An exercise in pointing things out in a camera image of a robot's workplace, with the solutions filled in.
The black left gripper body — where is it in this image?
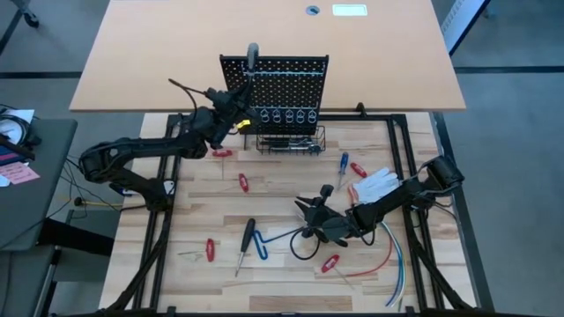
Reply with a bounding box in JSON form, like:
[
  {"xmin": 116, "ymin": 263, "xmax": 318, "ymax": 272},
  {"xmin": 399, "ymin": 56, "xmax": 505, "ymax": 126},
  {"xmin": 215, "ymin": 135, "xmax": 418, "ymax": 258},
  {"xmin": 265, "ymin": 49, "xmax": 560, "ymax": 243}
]
[{"xmin": 206, "ymin": 98, "xmax": 249, "ymax": 147}]

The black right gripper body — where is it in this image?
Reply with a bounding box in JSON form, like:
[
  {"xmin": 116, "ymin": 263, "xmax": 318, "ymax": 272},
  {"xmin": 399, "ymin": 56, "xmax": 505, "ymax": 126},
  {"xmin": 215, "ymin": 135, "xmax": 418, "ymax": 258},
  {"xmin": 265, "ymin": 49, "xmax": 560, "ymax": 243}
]
[{"xmin": 308, "ymin": 206, "xmax": 356, "ymax": 248}]

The blue screwdriver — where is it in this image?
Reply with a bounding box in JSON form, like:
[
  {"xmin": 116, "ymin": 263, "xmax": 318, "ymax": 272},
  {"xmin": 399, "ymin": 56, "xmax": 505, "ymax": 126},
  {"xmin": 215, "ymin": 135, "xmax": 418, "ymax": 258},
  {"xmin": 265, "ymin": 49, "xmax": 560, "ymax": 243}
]
[{"xmin": 336, "ymin": 151, "xmax": 351, "ymax": 193}]

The blue T-handle hex key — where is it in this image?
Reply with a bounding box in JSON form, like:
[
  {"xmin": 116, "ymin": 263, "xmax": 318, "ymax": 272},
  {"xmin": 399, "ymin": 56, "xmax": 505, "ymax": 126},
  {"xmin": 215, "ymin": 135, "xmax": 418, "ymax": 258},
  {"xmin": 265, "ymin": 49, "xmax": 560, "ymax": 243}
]
[{"xmin": 252, "ymin": 225, "xmax": 308, "ymax": 262}]

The large black screwdriver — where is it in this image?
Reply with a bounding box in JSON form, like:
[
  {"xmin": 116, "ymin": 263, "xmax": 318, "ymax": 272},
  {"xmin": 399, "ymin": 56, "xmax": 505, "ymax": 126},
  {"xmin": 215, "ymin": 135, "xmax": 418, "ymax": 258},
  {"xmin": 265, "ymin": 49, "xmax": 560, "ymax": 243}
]
[{"xmin": 234, "ymin": 217, "xmax": 257, "ymax": 278}]

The black metal pegboard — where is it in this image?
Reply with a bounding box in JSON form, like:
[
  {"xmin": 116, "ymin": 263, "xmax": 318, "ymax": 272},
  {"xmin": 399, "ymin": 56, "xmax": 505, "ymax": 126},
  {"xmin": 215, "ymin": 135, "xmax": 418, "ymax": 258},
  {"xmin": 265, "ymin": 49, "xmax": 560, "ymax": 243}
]
[{"xmin": 219, "ymin": 54, "xmax": 330, "ymax": 136}]

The silver ratchet wrench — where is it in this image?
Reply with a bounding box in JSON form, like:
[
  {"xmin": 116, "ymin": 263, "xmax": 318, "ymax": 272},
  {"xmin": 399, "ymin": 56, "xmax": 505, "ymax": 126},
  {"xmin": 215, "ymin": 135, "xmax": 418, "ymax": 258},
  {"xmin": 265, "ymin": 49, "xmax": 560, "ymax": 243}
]
[{"xmin": 263, "ymin": 137, "xmax": 324, "ymax": 155}]

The white work glove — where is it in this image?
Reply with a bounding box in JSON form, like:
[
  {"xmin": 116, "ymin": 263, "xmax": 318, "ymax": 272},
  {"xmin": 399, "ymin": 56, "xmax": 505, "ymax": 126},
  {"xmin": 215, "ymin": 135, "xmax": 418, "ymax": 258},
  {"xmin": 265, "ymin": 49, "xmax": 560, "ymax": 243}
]
[{"xmin": 352, "ymin": 166, "xmax": 401, "ymax": 204}]

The light wooden desk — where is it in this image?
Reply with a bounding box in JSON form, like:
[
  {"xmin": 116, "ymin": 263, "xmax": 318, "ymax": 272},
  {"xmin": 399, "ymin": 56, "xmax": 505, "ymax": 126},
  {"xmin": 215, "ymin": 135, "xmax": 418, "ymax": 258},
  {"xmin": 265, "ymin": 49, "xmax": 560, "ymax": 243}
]
[{"xmin": 69, "ymin": 0, "xmax": 467, "ymax": 113}]

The white desk plate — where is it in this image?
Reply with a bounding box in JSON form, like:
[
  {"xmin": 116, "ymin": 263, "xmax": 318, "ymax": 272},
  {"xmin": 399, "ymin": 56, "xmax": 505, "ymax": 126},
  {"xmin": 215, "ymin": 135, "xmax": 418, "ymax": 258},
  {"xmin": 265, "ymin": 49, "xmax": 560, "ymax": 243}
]
[{"xmin": 331, "ymin": 4, "xmax": 369, "ymax": 18}]

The black box under side table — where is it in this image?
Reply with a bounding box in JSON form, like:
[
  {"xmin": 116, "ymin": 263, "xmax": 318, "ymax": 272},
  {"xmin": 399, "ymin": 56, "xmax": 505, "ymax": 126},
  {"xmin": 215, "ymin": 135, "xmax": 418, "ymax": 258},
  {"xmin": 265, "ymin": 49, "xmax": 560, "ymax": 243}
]
[{"xmin": 37, "ymin": 217, "xmax": 116, "ymax": 258}]

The white paper sheet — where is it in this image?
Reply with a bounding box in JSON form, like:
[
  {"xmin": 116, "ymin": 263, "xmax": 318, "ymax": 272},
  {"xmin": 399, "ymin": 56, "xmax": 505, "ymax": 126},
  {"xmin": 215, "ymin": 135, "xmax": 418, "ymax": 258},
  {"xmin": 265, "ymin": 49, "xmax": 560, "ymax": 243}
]
[{"xmin": 0, "ymin": 108, "xmax": 36, "ymax": 146}]

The grey side table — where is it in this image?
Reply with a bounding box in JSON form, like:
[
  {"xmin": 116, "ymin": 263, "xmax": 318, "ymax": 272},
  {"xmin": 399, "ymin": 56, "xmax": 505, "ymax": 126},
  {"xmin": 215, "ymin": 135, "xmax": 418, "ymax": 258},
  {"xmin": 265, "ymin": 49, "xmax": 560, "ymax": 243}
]
[{"xmin": 0, "ymin": 117, "xmax": 79, "ymax": 252}]

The pink paper sheet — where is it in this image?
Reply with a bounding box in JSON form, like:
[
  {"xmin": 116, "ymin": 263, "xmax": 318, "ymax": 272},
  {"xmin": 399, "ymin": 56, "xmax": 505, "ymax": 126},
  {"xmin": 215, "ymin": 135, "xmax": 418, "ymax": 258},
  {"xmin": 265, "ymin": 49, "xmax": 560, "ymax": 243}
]
[{"xmin": 0, "ymin": 160, "xmax": 41, "ymax": 186}]

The black chair base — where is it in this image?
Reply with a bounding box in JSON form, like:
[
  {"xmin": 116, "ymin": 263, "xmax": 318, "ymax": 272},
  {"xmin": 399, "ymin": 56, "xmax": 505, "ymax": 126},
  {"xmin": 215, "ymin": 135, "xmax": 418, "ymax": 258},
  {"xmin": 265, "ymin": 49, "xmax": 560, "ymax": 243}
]
[{"xmin": 8, "ymin": 0, "xmax": 41, "ymax": 28}]

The white perforated panel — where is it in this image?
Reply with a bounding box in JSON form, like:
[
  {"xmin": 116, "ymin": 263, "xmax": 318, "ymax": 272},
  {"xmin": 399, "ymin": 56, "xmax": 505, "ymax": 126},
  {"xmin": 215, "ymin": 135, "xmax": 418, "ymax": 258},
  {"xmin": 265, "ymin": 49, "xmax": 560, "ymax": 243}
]
[{"xmin": 442, "ymin": 0, "xmax": 493, "ymax": 56}]

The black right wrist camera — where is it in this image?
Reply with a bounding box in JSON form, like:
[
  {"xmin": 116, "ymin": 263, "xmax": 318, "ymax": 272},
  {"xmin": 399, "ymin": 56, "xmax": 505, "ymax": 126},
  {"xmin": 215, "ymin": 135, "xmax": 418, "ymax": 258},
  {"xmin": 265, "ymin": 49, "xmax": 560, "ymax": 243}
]
[{"xmin": 317, "ymin": 183, "xmax": 335, "ymax": 208}]

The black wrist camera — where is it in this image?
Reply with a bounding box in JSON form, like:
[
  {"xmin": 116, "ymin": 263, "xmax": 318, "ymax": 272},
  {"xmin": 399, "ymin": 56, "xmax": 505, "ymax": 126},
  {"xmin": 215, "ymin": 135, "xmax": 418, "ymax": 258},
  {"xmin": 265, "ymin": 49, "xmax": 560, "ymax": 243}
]
[
  {"xmin": 205, "ymin": 86, "xmax": 230, "ymax": 109},
  {"xmin": 317, "ymin": 183, "xmax": 335, "ymax": 208}
]

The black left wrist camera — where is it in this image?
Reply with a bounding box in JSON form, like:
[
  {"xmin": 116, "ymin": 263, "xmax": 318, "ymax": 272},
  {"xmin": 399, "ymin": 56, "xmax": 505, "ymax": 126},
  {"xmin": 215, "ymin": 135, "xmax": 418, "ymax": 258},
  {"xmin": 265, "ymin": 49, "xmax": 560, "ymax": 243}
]
[{"xmin": 205, "ymin": 86, "xmax": 230, "ymax": 109}]

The black aluminium rig frame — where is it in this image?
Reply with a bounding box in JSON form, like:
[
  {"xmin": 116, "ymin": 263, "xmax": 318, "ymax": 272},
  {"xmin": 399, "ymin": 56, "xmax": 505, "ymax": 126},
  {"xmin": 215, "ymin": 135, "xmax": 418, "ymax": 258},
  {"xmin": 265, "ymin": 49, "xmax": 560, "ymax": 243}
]
[{"xmin": 99, "ymin": 112, "xmax": 497, "ymax": 317}]

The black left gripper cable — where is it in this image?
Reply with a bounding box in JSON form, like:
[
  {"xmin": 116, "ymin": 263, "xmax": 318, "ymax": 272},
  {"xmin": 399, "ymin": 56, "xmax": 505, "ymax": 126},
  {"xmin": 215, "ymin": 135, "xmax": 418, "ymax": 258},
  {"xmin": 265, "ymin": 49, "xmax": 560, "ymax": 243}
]
[{"xmin": 168, "ymin": 77, "xmax": 211, "ymax": 115}]

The red cable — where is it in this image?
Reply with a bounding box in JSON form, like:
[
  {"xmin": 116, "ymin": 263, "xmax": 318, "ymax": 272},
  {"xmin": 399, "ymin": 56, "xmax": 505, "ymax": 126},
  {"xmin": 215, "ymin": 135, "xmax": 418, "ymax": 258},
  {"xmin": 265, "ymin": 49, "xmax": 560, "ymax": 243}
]
[{"xmin": 345, "ymin": 232, "xmax": 395, "ymax": 279}]

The black wire basket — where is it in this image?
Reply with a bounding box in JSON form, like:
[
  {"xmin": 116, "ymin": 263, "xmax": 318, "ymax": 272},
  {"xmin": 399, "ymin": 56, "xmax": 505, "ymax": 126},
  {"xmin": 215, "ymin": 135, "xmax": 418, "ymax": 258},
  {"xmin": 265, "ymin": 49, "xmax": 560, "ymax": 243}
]
[{"xmin": 256, "ymin": 124, "xmax": 328, "ymax": 156}]

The white cable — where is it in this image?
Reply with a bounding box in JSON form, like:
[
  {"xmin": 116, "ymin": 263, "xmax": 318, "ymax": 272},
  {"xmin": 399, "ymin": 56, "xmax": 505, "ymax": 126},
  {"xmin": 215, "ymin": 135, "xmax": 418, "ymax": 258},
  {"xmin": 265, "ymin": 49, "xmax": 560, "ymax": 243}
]
[{"xmin": 381, "ymin": 222, "xmax": 404, "ymax": 305}]

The green cable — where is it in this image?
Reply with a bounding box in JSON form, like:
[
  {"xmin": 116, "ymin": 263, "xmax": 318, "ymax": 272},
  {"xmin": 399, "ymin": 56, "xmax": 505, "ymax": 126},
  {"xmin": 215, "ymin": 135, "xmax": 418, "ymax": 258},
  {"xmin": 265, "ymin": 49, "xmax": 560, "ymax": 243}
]
[{"xmin": 394, "ymin": 246, "xmax": 405, "ymax": 313}]

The black coiled cable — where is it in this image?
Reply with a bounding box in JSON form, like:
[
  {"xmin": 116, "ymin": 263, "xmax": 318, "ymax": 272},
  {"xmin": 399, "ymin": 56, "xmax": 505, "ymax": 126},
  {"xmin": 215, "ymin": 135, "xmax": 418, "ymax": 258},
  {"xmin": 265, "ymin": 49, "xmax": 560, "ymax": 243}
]
[{"xmin": 0, "ymin": 113, "xmax": 43, "ymax": 151}]

